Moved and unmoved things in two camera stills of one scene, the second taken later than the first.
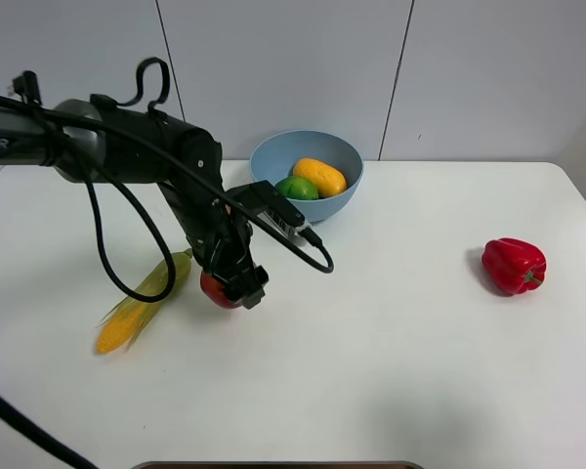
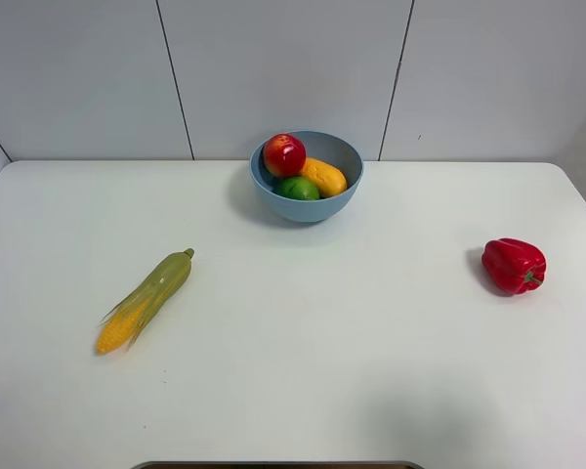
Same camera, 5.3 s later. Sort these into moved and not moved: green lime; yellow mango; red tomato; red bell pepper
Moved: red tomato
Not moved: green lime; yellow mango; red bell pepper
